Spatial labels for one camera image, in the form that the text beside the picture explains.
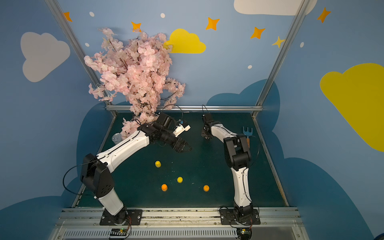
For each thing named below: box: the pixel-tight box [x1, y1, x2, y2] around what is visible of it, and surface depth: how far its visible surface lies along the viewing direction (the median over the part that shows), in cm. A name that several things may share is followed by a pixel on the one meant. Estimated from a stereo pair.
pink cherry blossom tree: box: [84, 28, 185, 140], surface depth 75 cm
